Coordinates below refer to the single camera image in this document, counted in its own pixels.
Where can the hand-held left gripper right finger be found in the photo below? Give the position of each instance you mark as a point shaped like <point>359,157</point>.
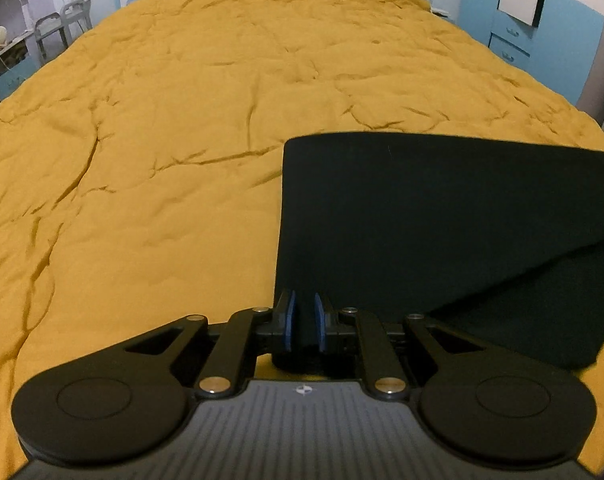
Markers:
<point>322,321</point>

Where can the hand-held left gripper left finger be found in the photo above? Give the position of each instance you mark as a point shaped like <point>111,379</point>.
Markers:
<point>289,321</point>

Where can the black pants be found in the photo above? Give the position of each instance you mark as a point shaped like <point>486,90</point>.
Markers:
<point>431,210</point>

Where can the yellow bed blanket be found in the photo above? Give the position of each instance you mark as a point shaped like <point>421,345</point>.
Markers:
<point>157,160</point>

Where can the grey desk with blue drawers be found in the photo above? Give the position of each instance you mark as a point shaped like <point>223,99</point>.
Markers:
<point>17,67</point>

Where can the grey chair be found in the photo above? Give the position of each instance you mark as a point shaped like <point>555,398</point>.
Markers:
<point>49,32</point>
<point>77,15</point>

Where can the blue wardrobe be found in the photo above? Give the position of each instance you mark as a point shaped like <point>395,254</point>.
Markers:
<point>571,35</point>

